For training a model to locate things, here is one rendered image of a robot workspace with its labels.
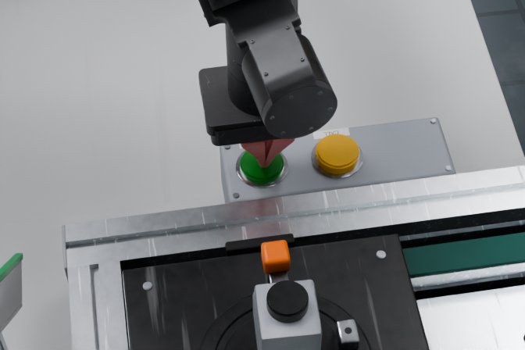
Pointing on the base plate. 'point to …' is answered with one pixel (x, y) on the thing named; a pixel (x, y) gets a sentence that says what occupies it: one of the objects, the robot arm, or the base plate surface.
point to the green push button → (249, 163)
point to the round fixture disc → (216, 334)
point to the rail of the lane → (309, 220)
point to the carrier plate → (157, 308)
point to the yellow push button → (337, 154)
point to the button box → (384, 158)
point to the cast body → (287, 316)
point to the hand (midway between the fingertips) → (263, 156)
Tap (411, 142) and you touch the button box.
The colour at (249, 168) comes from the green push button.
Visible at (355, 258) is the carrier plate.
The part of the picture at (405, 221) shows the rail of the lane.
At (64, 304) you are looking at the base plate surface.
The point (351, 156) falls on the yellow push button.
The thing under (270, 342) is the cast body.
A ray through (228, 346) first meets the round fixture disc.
